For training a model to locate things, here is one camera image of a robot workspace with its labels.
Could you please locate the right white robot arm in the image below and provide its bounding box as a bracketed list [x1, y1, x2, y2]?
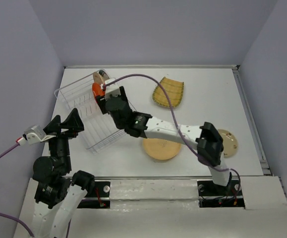
[92, 83, 231, 194]

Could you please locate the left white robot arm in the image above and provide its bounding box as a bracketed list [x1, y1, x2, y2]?
[32, 108, 95, 238]

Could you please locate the purple cable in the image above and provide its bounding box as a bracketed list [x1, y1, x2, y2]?
[0, 137, 35, 236]
[102, 74, 240, 199]

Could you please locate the white plate green rim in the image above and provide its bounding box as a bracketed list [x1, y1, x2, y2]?
[99, 70, 110, 81]

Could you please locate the yellow bamboo-pattern square plate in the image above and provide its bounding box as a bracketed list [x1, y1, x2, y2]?
[152, 77, 184, 108]

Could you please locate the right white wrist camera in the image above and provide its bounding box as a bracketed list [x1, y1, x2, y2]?
[104, 78, 121, 100]

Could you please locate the large yellow round plate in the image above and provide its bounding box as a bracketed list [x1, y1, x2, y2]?
[142, 138, 181, 161]

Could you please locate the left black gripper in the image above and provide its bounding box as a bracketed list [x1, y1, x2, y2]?
[44, 106, 85, 171]

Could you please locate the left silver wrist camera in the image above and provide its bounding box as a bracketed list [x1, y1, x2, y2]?
[23, 125, 50, 145]

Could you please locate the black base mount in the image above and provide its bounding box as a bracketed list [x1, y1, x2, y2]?
[197, 179, 245, 208]
[77, 180, 111, 209]

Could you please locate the orange round plate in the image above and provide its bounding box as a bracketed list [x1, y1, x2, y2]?
[92, 82, 105, 103]

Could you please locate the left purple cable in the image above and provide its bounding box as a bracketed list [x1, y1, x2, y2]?
[0, 137, 35, 236]

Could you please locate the small cream floral plate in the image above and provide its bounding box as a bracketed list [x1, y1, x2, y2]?
[218, 129, 238, 158]

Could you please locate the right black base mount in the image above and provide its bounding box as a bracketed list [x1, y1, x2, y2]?
[197, 179, 245, 208]

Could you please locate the white wire dish rack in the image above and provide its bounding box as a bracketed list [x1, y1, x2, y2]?
[55, 68, 125, 154]

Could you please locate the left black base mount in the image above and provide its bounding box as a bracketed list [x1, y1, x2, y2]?
[77, 180, 111, 209]

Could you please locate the beige bird-pattern plate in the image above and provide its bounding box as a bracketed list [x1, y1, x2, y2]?
[92, 71, 105, 84]

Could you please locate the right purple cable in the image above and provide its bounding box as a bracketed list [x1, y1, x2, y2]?
[102, 74, 240, 199]

